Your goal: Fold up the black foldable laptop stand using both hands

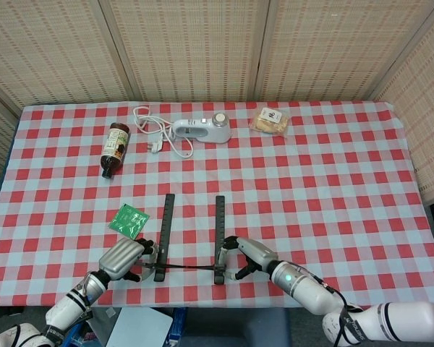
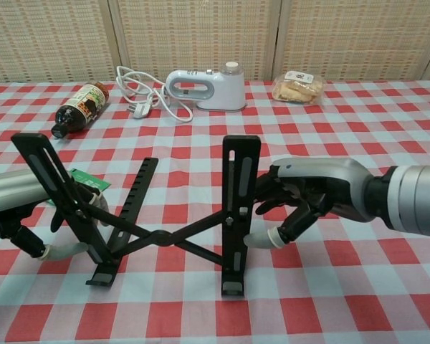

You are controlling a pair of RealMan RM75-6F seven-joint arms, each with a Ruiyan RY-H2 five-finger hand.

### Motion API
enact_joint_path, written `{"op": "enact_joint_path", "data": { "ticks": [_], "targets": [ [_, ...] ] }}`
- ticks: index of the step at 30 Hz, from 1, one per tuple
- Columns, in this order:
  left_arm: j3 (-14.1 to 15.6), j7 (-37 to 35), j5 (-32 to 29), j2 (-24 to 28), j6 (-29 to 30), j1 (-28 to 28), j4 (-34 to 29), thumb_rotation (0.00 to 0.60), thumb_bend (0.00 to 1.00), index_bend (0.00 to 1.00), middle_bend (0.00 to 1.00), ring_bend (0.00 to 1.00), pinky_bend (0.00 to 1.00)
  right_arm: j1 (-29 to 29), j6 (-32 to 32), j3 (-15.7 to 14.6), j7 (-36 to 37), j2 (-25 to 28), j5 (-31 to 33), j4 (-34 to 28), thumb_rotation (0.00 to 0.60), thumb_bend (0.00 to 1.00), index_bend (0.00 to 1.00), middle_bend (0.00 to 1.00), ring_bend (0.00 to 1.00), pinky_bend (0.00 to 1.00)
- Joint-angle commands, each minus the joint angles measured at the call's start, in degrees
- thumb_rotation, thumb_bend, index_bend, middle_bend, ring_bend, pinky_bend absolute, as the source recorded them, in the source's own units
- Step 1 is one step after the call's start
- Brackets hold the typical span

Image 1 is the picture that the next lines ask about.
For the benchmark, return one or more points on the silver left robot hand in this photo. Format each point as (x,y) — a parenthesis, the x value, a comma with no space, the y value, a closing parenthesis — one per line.
(121,258)

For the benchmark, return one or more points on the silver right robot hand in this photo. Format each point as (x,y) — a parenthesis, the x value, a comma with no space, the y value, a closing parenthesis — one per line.
(258,254)

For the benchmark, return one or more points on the black folding stand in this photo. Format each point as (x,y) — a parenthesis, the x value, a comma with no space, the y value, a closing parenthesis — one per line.
(168,217)

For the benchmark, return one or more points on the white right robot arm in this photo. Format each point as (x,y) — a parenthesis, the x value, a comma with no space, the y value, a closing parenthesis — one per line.
(300,283)

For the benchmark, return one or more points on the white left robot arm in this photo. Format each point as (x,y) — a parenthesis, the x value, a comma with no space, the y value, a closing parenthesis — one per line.
(68,307)

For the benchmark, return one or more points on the green foil sachet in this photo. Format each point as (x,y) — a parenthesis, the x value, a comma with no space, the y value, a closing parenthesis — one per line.
(128,218)

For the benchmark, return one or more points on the red white checkered tablecloth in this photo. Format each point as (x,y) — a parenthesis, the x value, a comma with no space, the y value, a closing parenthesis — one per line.
(311,217)

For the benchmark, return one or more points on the white flat board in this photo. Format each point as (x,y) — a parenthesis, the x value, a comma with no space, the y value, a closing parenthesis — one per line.
(141,325)

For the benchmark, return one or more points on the blue plastic crate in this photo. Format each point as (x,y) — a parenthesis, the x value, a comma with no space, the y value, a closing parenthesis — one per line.
(81,334)

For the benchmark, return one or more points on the blue box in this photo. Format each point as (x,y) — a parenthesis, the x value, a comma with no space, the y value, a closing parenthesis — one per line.
(177,325)

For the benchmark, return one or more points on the brown glass bottle with label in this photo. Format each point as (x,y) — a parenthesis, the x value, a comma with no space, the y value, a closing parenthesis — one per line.
(114,155)

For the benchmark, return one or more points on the white handheld garment steamer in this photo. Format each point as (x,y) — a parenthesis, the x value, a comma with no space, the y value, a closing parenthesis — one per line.
(217,133)

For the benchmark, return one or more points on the clear bag of cookies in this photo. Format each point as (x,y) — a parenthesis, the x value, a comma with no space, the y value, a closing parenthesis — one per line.
(269,124)

